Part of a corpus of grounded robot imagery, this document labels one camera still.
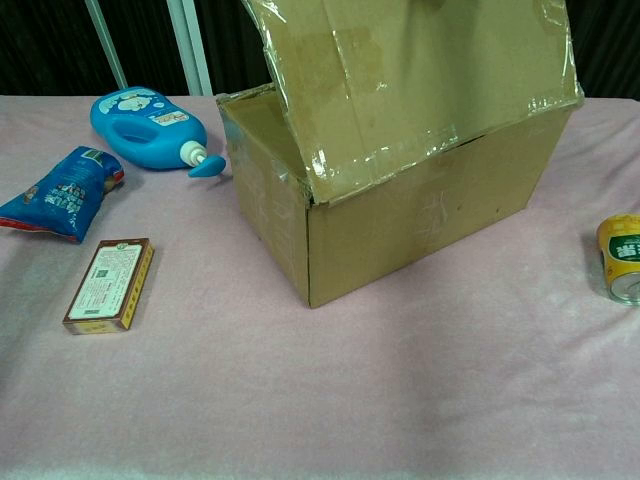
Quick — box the brown cardboard box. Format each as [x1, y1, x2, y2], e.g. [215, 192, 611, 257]
[215, 0, 586, 310]

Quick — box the pink table cloth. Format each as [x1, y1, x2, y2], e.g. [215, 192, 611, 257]
[0, 93, 640, 480]

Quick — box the blue detergent pump bottle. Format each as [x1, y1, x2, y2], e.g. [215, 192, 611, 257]
[89, 86, 227, 180]

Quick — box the brown flat medicine box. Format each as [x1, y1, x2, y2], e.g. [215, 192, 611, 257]
[61, 237, 156, 336]

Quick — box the blue snack bag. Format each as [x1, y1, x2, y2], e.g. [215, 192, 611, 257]
[0, 145, 126, 244]

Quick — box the yellow drink can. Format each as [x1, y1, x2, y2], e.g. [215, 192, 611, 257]
[595, 213, 640, 306]

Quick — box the black pleated curtain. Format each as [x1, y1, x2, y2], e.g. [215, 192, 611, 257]
[0, 0, 640, 100]

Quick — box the wide white frame post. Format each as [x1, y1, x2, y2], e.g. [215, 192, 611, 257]
[166, 0, 215, 97]

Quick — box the thin white frame post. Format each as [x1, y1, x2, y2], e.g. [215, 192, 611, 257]
[83, 0, 129, 92]

